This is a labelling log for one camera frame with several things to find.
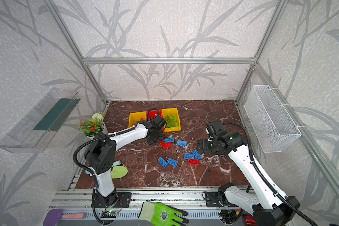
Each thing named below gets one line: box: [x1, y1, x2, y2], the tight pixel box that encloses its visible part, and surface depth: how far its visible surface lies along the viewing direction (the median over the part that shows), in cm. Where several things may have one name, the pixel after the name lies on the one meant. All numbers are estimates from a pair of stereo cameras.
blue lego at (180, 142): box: [177, 140, 188, 147], surface depth 96 cm
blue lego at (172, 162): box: [167, 157, 179, 168], surface depth 88 cm
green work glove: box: [138, 201, 190, 226], surface depth 70 cm
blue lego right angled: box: [192, 149, 202, 160], surface depth 91 cm
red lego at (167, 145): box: [161, 141, 173, 150], surface depth 96 cm
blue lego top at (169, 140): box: [164, 137, 175, 144], surface depth 98 cm
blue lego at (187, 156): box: [183, 153, 195, 160], surface depth 91 cm
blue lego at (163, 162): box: [157, 156, 169, 169], surface depth 88 cm
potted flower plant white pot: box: [77, 111, 108, 140], surface depth 90 cm
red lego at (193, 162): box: [187, 158, 200, 166], surface depth 88 cm
